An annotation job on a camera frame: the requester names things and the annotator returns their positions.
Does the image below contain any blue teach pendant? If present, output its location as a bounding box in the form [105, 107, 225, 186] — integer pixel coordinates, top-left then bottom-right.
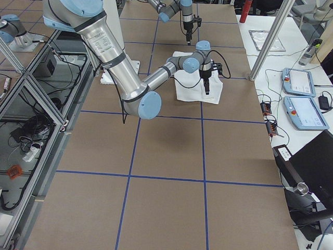
[282, 68, 316, 97]
[283, 96, 329, 131]

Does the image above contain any orange circuit board upper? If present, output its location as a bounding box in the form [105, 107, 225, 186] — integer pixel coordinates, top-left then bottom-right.
[260, 102, 272, 116]

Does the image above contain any upper blue teach pendant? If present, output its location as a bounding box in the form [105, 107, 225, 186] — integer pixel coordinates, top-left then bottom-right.
[282, 68, 316, 97]

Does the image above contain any orange circuit board lower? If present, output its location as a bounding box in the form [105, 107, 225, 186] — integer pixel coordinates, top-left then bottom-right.
[265, 120, 278, 138]

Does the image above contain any black laptop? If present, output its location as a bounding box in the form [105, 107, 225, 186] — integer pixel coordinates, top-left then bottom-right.
[273, 130, 332, 241]

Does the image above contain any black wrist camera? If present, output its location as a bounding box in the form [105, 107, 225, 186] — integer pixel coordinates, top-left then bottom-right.
[211, 61, 223, 76]
[192, 15, 202, 28]

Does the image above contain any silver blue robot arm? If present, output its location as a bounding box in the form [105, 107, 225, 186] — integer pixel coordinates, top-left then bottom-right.
[147, 0, 195, 45]
[43, 1, 212, 119]

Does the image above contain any orange circuit board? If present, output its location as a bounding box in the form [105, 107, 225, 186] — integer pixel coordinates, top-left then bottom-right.
[265, 120, 278, 138]
[260, 102, 272, 116]

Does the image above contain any lower blue teach pendant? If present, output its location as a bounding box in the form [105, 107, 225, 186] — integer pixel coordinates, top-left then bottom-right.
[283, 96, 329, 131]

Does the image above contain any black power adapter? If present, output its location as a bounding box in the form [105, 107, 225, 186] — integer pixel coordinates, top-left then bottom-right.
[318, 95, 330, 111]

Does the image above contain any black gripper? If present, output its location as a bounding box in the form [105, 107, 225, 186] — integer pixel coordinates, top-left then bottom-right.
[200, 70, 211, 95]
[183, 21, 194, 45]

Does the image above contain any foil sheet with black border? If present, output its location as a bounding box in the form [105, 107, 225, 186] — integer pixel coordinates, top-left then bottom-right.
[248, 29, 286, 52]

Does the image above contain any aluminium frame post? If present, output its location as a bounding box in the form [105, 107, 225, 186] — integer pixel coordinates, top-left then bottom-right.
[249, 0, 295, 81]

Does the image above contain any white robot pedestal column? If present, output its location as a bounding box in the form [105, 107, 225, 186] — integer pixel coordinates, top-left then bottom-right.
[100, 0, 140, 84]

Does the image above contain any white long-sleeve printed shirt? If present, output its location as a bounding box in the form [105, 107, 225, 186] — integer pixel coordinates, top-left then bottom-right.
[172, 51, 224, 105]

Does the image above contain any red cylinder extinguisher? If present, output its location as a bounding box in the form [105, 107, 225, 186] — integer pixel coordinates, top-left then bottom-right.
[239, 0, 252, 23]

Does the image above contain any small metal cup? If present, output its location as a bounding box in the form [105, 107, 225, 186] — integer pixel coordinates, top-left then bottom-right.
[294, 182, 309, 196]

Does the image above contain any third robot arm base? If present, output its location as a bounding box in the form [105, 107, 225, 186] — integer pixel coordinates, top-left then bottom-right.
[1, 14, 44, 52]

